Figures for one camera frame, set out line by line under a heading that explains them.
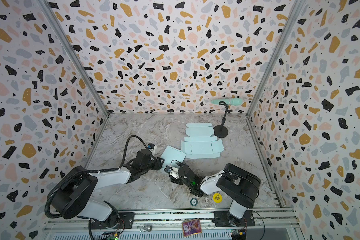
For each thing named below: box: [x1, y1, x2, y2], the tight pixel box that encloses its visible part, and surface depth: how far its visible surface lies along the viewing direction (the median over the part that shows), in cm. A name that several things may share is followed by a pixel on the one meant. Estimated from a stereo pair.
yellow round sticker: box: [212, 192, 223, 203], surface depth 83 cm
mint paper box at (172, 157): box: [160, 145, 187, 168], surface depth 97 cm
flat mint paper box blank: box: [181, 123, 224, 159], surface depth 106 cm
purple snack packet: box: [182, 218, 202, 237], surface depth 72 cm
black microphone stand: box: [213, 101, 229, 138], surface depth 112 cm
